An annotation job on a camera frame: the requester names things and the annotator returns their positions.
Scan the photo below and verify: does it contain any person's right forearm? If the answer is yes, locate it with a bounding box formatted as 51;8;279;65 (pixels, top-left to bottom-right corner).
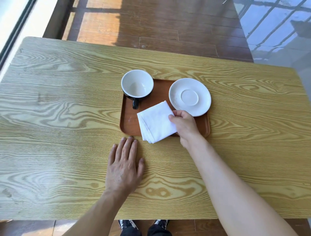
186;134;299;236

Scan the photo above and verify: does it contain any dark window frame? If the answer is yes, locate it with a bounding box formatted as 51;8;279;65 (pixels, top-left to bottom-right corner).
0;0;37;71

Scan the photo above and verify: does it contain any black trouser leg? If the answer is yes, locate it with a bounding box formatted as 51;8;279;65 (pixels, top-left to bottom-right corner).
147;224;172;236
120;226;141;236

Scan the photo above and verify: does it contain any black and white left shoe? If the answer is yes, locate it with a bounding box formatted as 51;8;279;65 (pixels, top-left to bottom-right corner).
118;219;139;231

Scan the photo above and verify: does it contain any black cup with white inside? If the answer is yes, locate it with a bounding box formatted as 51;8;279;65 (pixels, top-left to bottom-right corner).
121;70;154;110

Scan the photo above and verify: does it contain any white napkin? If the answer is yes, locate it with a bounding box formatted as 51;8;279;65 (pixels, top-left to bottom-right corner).
137;101;178;144

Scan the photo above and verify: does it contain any black left trouser leg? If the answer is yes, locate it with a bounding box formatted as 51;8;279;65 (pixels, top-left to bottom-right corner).
120;226;141;236

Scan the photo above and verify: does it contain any black and white right shoe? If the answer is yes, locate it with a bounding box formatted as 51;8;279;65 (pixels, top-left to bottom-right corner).
154;219;170;230

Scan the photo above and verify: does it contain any person's left hand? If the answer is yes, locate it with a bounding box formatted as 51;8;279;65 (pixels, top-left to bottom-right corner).
105;136;145;196

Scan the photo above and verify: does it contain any black right trouser leg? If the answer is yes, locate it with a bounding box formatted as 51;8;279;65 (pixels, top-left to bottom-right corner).
147;224;172;236

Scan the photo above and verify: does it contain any person's left forearm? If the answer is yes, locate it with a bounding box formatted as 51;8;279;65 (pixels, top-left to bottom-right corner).
62;189;130;236

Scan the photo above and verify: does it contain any white saucer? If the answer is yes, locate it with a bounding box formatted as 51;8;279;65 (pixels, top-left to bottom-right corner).
169;78;212;117

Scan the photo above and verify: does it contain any black and white shoe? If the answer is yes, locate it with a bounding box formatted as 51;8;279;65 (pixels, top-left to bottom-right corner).
118;219;139;231
154;219;170;230

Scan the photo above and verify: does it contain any person's right hand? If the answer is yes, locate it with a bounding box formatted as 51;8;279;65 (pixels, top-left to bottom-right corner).
168;110;202;149

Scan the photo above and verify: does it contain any brown rectangular tray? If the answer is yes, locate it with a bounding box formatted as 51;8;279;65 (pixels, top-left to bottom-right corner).
120;78;210;138

